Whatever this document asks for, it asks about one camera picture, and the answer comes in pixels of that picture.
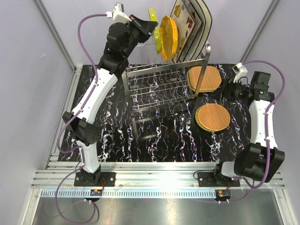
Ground black rimmed square plate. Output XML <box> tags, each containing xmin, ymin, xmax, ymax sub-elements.
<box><xmin>190</xmin><ymin>0</ymin><xmax>212</xmax><ymax>60</ymax></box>

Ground aluminium mounting rail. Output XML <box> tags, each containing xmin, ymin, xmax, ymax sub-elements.
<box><xmin>31</xmin><ymin>161</ymin><xmax>285</xmax><ymax>188</ymax></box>

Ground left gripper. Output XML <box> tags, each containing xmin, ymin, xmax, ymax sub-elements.
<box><xmin>122</xmin><ymin>14</ymin><xmax>156</xmax><ymax>57</ymax></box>

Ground green ceramic plate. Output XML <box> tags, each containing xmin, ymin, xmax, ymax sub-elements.
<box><xmin>148</xmin><ymin>8</ymin><xmax>162</xmax><ymax>54</ymax></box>

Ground purple cable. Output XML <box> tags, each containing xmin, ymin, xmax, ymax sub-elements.
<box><xmin>239</xmin><ymin>60</ymin><xmax>285</xmax><ymax>202</ymax></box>
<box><xmin>55</xmin><ymin>13</ymin><xmax>111</xmax><ymax>223</ymax></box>

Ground orange rounded-square wicker plate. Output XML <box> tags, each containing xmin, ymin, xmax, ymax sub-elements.
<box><xmin>187</xmin><ymin>66</ymin><xmax>222</xmax><ymax>93</ymax></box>

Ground cream floral square plate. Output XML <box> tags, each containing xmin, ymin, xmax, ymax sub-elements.
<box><xmin>171</xmin><ymin>0</ymin><xmax>202</xmax><ymax>63</ymax></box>

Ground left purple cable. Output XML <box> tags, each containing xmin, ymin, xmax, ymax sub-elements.
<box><xmin>55</xmin><ymin>13</ymin><xmax>111</xmax><ymax>223</ymax></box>

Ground stainless steel dish rack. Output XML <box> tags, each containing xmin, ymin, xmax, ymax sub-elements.
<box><xmin>122</xmin><ymin>42</ymin><xmax>211</xmax><ymax>117</ymax></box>

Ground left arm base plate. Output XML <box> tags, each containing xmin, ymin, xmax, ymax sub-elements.
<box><xmin>74</xmin><ymin>171</ymin><xmax>117</xmax><ymax>187</ymax></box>

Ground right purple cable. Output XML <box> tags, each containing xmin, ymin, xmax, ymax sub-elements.
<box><xmin>239</xmin><ymin>60</ymin><xmax>285</xmax><ymax>202</ymax></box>

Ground slotted cable duct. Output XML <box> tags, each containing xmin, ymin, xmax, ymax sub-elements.
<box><xmin>41</xmin><ymin>188</ymin><xmax>216</xmax><ymax>199</ymax></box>

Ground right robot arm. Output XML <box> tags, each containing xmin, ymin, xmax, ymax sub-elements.
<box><xmin>212</xmin><ymin>69</ymin><xmax>285</xmax><ymax>186</ymax></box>

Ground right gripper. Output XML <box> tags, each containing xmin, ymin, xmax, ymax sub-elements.
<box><xmin>208</xmin><ymin>78</ymin><xmax>251</xmax><ymax>103</ymax></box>

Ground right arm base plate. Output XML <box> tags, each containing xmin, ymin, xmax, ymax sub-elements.
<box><xmin>197</xmin><ymin>172</ymin><xmax>218</xmax><ymax>188</ymax></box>

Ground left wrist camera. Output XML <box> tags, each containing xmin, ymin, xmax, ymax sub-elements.
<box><xmin>106</xmin><ymin>2</ymin><xmax>131</xmax><ymax>24</ymax></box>

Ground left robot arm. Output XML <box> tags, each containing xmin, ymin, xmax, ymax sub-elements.
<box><xmin>62</xmin><ymin>15</ymin><xmax>158</xmax><ymax>187</ymax></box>

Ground round brown wicker plate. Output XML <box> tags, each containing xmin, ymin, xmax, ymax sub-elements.
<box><xmin>198</xmin><ymin>103</ymin><xmax>231</xmax><ymax>131</ymax></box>

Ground orange ceramic plate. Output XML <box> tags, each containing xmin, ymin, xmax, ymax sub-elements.
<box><xmin>159</xmin><ymin>15</ymin><xmax>178</xmax><ymax>61</ymax></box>

